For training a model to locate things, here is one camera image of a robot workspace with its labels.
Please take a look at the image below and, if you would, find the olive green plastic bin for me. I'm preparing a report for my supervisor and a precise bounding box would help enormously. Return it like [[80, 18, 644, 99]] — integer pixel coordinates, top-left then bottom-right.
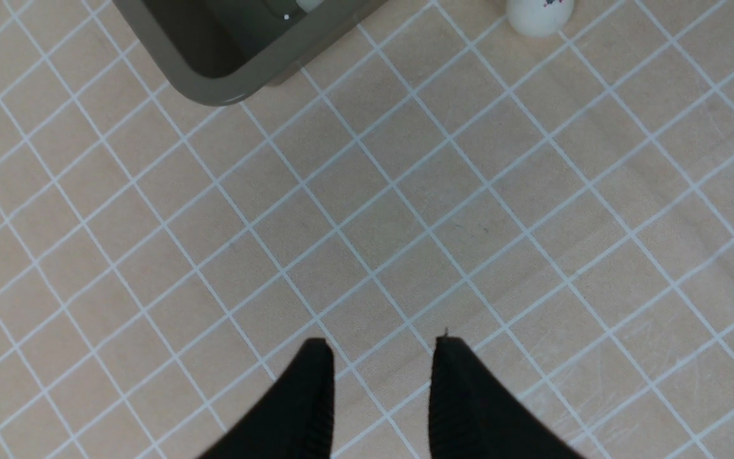
[[115, 1, 382, 106]]

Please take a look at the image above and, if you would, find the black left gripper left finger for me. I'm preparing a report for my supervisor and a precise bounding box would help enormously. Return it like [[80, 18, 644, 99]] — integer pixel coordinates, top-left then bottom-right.
[[200, 338, 335, 458]]

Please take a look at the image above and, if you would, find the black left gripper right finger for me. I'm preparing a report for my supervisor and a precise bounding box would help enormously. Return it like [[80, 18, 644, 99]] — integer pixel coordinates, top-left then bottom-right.
[[429, 336, 582, 458]]

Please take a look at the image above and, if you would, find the white ping-pong ball logo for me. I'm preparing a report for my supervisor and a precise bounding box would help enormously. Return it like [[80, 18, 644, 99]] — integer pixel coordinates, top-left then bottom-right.
[[506, 0, 575, 38]]

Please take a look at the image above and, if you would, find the orange checkered tablecloth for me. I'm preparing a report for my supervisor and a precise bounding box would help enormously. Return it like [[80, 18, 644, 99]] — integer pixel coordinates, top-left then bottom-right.
[[0, 1, 734, 458]]

